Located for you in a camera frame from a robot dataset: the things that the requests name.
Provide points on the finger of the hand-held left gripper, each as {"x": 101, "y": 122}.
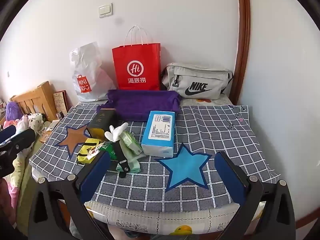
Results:
{"x": 22, "y": 138}
{"x": 7, "y": 133}

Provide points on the brown wooden door frame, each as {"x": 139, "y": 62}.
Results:
{"x": 243, "y": 42}

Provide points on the patterned book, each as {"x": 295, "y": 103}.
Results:
{"x": 60, "y": 103}

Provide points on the wooden headboard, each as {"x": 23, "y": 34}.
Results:
{"x": 35, "y": 100}

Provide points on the white and green glove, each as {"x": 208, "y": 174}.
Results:
{"x": 130, "y": 160}

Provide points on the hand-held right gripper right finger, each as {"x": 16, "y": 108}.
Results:
{"x": 230, "y": 177}

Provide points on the white plastic shopping bag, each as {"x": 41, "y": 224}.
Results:
{"x": 87, "y": 80}

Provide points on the dark green tea tin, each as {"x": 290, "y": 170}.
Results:
{"x": 102, "y": 122}

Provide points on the purple plush toy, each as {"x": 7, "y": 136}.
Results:
{"x": 12, "y": 111}

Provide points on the printed bedding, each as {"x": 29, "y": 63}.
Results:
{"x": 27, "y": 125}

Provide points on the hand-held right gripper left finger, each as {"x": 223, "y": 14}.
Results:
{"x": 95, "y": 177}

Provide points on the green packet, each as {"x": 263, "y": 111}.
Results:
{"x": 107, "y": 150}

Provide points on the light green wipes pack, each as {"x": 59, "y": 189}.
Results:
{"x": 131, "y": 142}

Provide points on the blue star mat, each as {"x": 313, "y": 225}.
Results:
{"x": 186, "y": 166}

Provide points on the red paper shopping bag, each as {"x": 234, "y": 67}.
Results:
{"x": 136, "y": 65}

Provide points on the brown star mat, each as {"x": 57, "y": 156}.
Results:
{"x": 72, "y": 138}

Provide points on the yellow pouch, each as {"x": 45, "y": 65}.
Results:
{"x": 83, "y": 153}

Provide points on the blue tissue pack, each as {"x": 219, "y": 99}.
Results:
{"x": 160, "y": 132}

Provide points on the purple fabric tray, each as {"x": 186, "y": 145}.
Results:
{"x": 140, "y": 102}

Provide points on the grey waist bag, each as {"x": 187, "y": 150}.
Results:
{"x": 195, "y": 80}

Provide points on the white wall light switch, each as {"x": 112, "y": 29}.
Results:
{"x": 105, "y": 10}

